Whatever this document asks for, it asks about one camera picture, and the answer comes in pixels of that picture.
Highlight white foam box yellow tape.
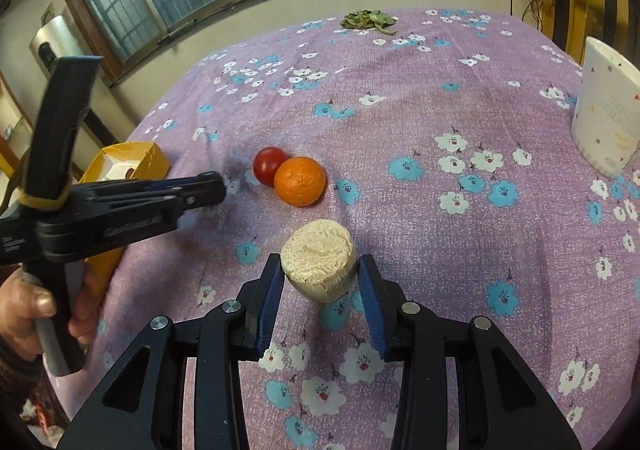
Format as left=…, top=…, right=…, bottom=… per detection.
left=79, top=141, right=172, bottom=315

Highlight purple floral tablecloth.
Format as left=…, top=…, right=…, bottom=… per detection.
left=50, top=4, right=640, bottom=450

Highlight white standing air conditioner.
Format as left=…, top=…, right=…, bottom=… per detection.
left=27, top=14, right=121, bottom=143

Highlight green leaf scraps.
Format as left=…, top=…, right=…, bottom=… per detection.
left=339, top=10, right=399, bottom=36

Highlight small orange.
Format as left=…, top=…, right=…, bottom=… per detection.
left=274, top=156, right=327, bottom=208

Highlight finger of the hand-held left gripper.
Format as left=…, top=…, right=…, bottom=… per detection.
left=72, top=189, right=226, bottom=211
left=72, top=171, right=226, bottom=191

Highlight person's left hand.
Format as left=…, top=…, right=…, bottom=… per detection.
left=0, top=260, right=108, bottom=361

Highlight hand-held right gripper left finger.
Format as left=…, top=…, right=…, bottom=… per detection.
left=59, top=252, right=286, bottom=450

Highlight person's left forearm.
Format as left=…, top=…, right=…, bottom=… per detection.
left=0, top=337, right=66, bottom=450

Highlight red tomato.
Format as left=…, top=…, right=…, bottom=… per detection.
left=252, top=146, right=290, bottom=187

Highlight white speckled cup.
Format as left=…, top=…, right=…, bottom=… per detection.
left=571, top=36, right=640, bottom=179

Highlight beige sugarcane chunk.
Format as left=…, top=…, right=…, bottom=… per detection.
left=280, top=220, right=358, bottom=305

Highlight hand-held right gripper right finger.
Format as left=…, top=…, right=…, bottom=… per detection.
left=357, top=254, right=583, bottom=450

